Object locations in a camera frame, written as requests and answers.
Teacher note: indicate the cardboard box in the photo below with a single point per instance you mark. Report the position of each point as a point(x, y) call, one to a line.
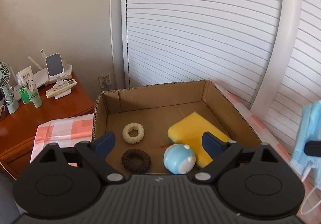
point(156, 108)

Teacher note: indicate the light blue round toy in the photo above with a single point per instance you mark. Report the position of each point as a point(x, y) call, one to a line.
point(179, 159)

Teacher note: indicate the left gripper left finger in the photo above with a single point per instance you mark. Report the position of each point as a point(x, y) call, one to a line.
point(93, 155)

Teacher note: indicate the green bottle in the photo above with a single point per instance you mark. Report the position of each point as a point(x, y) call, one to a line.
point(24, 95)

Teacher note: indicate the white router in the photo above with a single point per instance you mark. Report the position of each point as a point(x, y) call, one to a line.
point(42, 78)

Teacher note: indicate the wall power outlet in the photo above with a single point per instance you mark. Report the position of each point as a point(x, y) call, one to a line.
point(105, 80)

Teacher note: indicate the wooden nightstand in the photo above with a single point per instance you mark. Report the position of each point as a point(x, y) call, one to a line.
point(32, 126)

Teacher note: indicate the mint handheld fan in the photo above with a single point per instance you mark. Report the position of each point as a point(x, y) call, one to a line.
point(9, 95)

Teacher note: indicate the white phone stand mirror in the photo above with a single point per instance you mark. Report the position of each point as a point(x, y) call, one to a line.
point(54, 65)

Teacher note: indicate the brown hair scrunchie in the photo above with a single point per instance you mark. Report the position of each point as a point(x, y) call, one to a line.
point(136, 161)

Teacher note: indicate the cream hair scrunchie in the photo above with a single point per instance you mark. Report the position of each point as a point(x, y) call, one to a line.
point(133, 133)

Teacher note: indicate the blue face mask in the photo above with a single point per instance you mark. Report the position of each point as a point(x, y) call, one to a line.
point(309, 129)

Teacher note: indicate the yellow green sponge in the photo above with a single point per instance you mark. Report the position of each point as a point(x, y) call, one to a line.
point(189, 131)

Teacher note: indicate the white louvered door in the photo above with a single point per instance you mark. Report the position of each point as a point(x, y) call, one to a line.
point(264, 54)

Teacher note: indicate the white cream tube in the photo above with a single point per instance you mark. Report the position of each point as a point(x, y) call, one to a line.
point(24, 76)

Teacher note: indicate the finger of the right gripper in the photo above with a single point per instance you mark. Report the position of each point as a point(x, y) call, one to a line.
point(313, 148)

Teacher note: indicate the checked pink white tablecloth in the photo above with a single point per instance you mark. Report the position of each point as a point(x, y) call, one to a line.
point(261, 187)

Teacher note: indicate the mint green tube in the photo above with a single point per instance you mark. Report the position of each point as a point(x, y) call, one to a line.
point(33, 93)

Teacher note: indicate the white remote control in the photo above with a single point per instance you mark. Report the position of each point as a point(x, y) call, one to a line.
point(61, 89)

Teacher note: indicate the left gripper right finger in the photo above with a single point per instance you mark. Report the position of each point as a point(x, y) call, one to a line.
point(222, 154)

